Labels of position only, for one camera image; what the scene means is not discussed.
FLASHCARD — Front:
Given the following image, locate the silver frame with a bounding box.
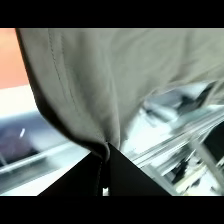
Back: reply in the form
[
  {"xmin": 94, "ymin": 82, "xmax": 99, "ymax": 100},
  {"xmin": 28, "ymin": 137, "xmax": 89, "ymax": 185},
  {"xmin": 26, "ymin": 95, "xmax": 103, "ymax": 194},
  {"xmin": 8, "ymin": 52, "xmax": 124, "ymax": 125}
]
[{"xmin": 133, "ymin": 103, "xmax": 224, "ymax": 197}]

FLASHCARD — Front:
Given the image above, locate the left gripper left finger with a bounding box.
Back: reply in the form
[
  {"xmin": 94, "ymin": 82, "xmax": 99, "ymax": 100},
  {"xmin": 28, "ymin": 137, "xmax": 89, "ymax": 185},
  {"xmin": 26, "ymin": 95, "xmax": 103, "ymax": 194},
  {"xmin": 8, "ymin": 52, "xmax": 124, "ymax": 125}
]
[{"xmin": 38, "ymin": 151, "xmax": 103, "ymax": 197}]

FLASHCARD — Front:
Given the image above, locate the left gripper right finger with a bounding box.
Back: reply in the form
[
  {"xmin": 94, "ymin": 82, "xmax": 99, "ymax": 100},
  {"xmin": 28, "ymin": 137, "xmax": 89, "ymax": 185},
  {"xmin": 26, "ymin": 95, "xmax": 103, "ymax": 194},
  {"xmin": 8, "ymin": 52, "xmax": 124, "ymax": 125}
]
[{"xmin": 103, "ymin": 143, "xmax": 172, "ymax": 197}]

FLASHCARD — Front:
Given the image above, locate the grey shirt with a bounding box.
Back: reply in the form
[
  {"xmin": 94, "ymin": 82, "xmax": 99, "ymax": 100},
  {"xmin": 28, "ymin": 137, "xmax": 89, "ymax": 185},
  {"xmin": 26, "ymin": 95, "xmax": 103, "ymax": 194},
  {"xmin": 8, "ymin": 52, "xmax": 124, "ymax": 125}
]
[{"xmin": 15, "ymin": 28, "xmax": 224, "ymax": 162}]

